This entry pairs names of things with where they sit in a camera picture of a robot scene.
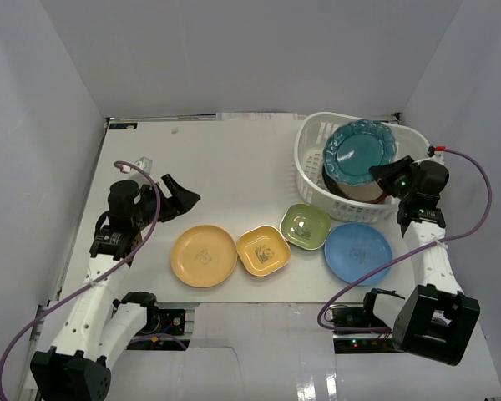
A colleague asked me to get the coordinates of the dark red rimmed plate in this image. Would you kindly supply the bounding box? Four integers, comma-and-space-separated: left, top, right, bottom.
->
335, 181, 387, 204

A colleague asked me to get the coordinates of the teal scalloped plate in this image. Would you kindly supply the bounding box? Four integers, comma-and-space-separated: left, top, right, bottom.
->
322, 119, 397, 186

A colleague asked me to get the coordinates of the round yellow plate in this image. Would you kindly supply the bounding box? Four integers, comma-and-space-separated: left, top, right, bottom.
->
170, 225, 238, 288

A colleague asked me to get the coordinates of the round blue plate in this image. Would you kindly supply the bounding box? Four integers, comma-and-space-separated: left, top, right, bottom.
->
324, 223, 392, 283

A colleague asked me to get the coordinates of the grey plate with deer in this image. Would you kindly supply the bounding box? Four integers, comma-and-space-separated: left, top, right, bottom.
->
321, 167, 339, 195

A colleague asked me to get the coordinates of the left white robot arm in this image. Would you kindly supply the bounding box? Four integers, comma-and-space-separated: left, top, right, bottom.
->
30, 175, 200, 400

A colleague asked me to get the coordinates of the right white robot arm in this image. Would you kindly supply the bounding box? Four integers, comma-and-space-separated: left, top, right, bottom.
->
360, 156, 480, 366

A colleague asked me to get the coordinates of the white plastic dish bin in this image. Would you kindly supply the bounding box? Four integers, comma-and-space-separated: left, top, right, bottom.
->
294, 110, 432, 223

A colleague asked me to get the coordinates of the square yellow panda dish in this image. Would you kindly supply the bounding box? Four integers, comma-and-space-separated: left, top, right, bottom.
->
236, 226, 291, 277

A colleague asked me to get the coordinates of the square green panda dish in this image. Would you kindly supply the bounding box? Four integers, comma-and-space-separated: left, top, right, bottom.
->
280, 203, 331, 251

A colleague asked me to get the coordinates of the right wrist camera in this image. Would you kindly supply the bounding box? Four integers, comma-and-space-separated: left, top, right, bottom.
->
427, 145, 446, 164

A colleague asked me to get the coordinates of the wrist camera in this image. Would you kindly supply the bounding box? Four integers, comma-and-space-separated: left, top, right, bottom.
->
134, 157, 153, 174
427, 145, 446, 164

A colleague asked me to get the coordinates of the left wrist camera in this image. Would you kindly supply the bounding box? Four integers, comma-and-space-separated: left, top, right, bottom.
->
134, 157, 153, 174

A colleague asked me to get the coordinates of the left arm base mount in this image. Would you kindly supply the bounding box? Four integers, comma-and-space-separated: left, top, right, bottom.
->
127, 309, 190, 351

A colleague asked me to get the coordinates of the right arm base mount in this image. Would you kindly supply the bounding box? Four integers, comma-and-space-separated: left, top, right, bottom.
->
324, 304, 397, 355

